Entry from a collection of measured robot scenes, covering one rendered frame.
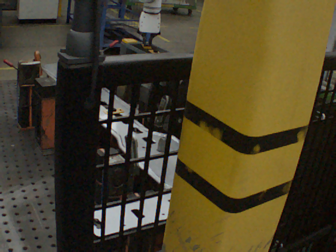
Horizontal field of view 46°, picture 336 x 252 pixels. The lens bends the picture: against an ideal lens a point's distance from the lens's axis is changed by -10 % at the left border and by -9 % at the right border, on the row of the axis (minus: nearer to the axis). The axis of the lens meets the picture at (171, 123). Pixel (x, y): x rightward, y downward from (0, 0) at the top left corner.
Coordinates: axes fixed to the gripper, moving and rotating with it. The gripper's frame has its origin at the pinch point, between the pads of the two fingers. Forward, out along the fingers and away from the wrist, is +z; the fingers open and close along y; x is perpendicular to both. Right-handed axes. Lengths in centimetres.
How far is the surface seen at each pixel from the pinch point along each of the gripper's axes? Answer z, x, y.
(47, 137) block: 41, 26, 46
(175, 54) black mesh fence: -36, 161, 26
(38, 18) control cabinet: 110, -632, 115
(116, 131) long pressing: 18, 64, 19
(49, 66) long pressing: 19, -11, 48
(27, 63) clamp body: 13, 3, 59
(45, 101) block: 23, 26, 47
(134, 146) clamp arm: 10, 92, 16
